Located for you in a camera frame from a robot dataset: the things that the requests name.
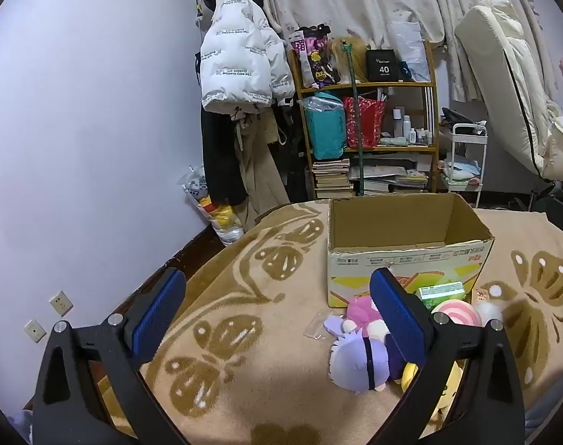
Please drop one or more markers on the green tissue pack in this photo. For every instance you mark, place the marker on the green tissue pack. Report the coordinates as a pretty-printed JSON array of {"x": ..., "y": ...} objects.
[{"x": 441, "y": 292}]

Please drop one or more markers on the pink swirl plush toy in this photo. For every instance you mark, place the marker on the pink swirl plush toy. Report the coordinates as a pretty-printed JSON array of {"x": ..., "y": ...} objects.
[{"x": 457, "y": 313}]

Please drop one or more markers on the stack of books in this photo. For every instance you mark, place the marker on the stack of books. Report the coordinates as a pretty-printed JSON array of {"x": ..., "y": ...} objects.
[{"x": 330, "y": 178}]

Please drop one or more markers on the white trolley cart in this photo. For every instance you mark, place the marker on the white trolley cart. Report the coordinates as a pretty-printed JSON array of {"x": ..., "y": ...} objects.
[{"x": 466, "y": 135}]

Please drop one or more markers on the white fluffy plush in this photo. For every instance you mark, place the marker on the white fluffy plush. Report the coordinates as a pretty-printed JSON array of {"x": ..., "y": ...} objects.
[{"x": 487, "y": 310}]

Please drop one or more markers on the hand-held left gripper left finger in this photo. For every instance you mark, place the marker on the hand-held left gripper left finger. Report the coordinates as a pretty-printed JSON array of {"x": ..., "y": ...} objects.
[{"x": 161, "y": 315}]

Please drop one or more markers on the cream folded mattress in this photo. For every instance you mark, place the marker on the cream folded mattress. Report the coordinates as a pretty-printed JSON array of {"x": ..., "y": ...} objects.
[{"x": 508, "y": 79}]

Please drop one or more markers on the purple plush doll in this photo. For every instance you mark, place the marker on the purple plush doll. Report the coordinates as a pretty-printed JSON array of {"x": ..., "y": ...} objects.
[{"x": 351, "y": 361}]

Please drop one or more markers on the row of cosmetic bottles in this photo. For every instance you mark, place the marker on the row of cosmetic bottles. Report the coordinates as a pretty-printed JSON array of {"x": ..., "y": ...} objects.
[{"x": 408, "y": 130}]

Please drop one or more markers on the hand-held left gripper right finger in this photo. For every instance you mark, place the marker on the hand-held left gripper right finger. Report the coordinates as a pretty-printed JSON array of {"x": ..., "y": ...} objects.
[{"x": 397, "y": 320}]

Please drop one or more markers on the beige hanging pants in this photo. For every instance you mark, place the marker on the beige hanging pants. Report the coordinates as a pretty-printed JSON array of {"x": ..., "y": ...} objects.
[{"x": 258, "y": 167}]

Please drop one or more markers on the teal shopping bag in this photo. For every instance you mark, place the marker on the teal shopping bag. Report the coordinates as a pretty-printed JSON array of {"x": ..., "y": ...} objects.
[{"x": 325, "y": 130}]

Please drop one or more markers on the small printed card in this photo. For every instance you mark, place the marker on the small printed card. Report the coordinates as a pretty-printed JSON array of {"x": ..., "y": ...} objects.
[{"x": 480, "y": 295}]

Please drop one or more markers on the pile of magazines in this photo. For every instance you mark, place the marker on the pile of magazines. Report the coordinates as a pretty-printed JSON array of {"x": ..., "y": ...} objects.
[{"x": 388, "y": 176}]

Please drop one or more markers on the white plastic bag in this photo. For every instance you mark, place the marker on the white plastic bag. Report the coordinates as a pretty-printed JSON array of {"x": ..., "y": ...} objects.
[{"x": 411, "y": 51}]

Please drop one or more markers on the black hanging garment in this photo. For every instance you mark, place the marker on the black hanging garment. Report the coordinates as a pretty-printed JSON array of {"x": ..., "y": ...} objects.
[{"x": 219, "y": 157}]

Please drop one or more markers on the wooden shelf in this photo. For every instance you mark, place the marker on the wooden shelf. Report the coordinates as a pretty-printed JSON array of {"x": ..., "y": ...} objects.
[{"x": 401, "y": 83}]

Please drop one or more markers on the purple cartoon bag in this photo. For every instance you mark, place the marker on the purple cartoon bag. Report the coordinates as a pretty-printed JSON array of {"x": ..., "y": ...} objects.
[{"x": 316, "y": 62}]

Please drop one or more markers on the clear plastic bag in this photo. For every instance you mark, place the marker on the clear plastic bag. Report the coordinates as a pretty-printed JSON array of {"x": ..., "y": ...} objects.
[{"x": 318, "y": 327}]

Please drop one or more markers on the blue cloth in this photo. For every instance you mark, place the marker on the blue cloth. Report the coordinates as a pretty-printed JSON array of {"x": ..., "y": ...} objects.
[{"x": 462, "y": 169}]

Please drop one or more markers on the black box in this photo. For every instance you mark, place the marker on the black box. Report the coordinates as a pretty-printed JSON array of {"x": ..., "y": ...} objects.
[{"x": 382, "y": 67}]

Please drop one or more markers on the yellow plush toy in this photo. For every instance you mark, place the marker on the yellow plush toy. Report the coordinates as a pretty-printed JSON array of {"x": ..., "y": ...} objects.
[{"x": 408, "y": 375}]

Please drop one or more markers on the green pole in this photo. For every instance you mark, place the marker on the green pole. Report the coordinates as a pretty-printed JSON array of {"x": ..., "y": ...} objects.
[{"x": 355, "y": 116}]

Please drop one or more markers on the beige patterned blanket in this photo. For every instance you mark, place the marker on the beige patterned blanket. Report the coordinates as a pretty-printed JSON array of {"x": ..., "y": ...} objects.
[{"x": 286, "y": 357}]

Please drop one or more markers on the white puffer jacket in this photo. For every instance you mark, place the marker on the white puffer jacket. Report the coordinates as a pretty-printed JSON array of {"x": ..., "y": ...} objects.
[{"x": 239, "y": 55}]

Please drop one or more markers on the plastic bag of toys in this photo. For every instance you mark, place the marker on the plastic bag of toys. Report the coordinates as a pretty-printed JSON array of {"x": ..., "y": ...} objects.
[{"x": 219, "y": 218}]

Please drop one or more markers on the blond wig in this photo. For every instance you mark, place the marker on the blond wig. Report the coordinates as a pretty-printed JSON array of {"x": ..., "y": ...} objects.
[{"x": 341, "y": 60}]

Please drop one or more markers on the printed cardboard box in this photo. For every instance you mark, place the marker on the printed cardboard box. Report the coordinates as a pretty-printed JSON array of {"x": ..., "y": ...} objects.
[{"x": 401, "y": 259}]

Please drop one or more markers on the red patterned bag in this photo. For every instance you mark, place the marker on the red patterned bag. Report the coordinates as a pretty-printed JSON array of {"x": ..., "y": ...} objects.
[{"x": 369, "y": 120}]

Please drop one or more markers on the wall socket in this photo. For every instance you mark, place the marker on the wall socket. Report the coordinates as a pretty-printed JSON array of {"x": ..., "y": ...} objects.
[
  {"x": 60, "y": 303},
  {"x": 35, "y": 330}
]

